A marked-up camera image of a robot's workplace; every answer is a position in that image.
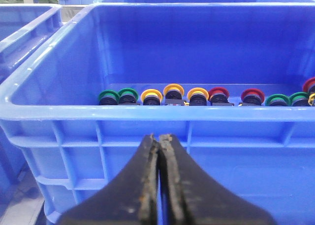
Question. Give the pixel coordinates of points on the green push button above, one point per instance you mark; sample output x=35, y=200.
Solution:
x=128, y=96
x=108, y=97
x=299, y=99
x=278, y=100

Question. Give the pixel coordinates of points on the yellow push button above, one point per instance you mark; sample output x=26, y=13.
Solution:
x=151, y=97
x=198, y=96
x=173, y=94

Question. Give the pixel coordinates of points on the red push button middle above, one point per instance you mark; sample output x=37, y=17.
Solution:
x=218, y=96

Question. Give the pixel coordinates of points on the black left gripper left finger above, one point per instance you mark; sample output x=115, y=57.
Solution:
x=129, y=199

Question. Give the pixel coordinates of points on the red push button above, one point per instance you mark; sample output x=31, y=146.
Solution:
x=252, y=97
x=309, y=87
x=218, y=96

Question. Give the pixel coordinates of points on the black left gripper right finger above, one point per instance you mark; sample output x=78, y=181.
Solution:
x=191, y=197

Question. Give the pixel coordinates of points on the red push button far right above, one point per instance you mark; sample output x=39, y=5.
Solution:
x=309, y=87

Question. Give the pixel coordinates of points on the blue bin on left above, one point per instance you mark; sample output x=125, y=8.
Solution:
x=23, y=28

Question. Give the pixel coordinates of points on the blue bin with buttons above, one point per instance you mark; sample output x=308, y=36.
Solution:
x=49, y=105

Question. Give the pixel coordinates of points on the green push button right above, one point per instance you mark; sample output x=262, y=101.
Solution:
x=299, y=99

